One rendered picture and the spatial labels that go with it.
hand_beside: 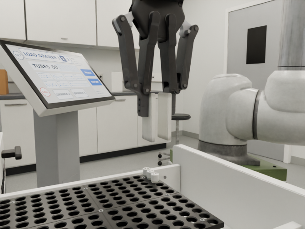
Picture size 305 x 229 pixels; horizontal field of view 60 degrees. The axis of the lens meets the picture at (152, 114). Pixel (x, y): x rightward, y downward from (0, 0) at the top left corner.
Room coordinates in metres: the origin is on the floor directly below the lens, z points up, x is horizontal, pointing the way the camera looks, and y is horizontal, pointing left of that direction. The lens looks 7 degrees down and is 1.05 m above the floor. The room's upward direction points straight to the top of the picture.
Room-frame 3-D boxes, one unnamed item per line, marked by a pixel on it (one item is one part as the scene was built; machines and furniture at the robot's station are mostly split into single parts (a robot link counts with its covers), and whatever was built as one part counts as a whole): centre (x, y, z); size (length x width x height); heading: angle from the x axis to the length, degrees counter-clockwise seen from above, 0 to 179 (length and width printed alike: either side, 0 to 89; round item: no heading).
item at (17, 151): (0.53, 0.29, 0.91); 0.07 x 0.04 x 0.01; 28
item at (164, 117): (0.40, -0.02, 1.00); 0.03 x 0.01 x 0.07; 28
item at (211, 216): (0.34, -0.03, 0.90); 0.18 x 0.02 x 0.01; 28
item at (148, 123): (0.38, 0.01, 1.00); 0.03 x 0.01 x 0.07; 28
